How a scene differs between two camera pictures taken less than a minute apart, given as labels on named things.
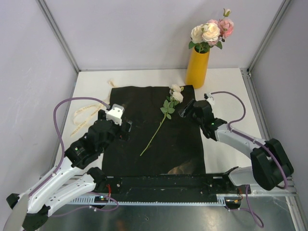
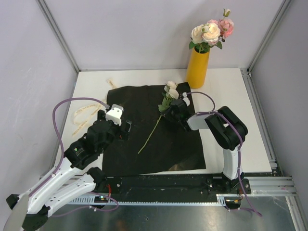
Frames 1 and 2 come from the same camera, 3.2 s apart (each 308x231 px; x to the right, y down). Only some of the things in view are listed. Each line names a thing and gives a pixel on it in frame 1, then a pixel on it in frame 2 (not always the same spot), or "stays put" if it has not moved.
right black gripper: [182, 113] to [167, 113]
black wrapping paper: [155, 145] stays put
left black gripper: [122, 134] stays put
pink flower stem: [226, 25] stays put
